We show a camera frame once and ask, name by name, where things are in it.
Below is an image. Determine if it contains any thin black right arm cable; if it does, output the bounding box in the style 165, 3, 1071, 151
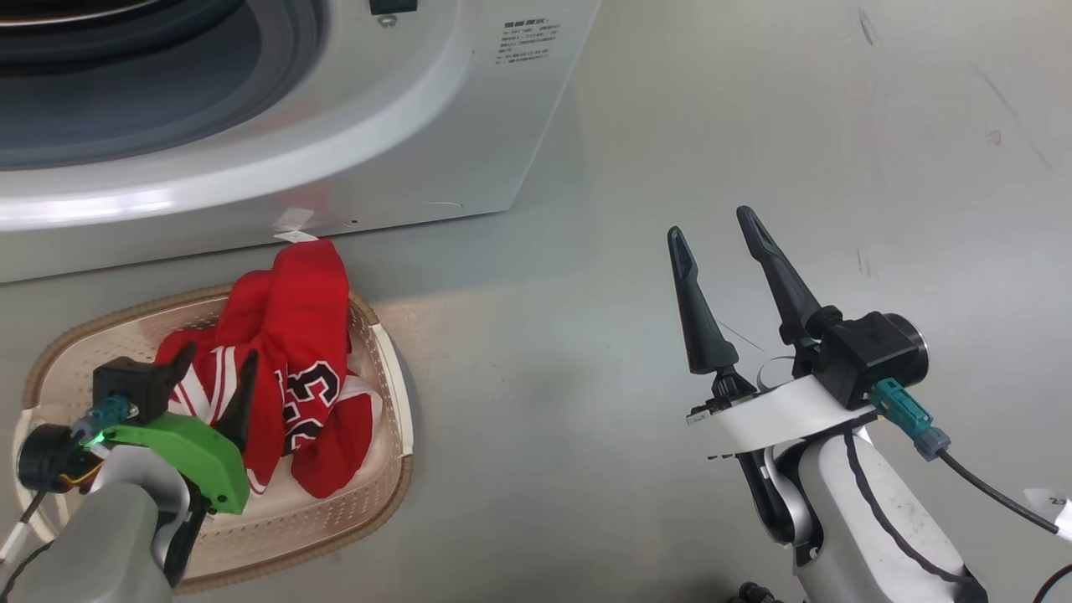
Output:
842, 427, 972, 587

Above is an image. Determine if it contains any red basketball jersey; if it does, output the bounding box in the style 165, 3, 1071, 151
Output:
155, 232, 384, 499

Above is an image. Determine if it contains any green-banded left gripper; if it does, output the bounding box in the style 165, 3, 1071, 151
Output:
100, 341, 259, 587

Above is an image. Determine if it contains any cream perforated laundry basket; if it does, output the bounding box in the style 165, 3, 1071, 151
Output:
13, 281, 415, 595

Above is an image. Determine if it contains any left camera cable teal connector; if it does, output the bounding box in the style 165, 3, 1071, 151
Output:
0, 394, 139, 562

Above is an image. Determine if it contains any small printed text sticker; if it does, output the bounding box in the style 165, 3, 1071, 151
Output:
496, 18, 560, 66

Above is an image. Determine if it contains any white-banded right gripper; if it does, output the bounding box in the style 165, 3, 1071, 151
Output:
667, 206, 880, 562

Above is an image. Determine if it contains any white paper cable tag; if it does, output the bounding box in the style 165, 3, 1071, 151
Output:
1026, 488, 1072, 541

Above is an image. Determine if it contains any white front-load washing machine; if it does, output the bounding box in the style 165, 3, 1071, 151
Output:
0, 0, 604, 284

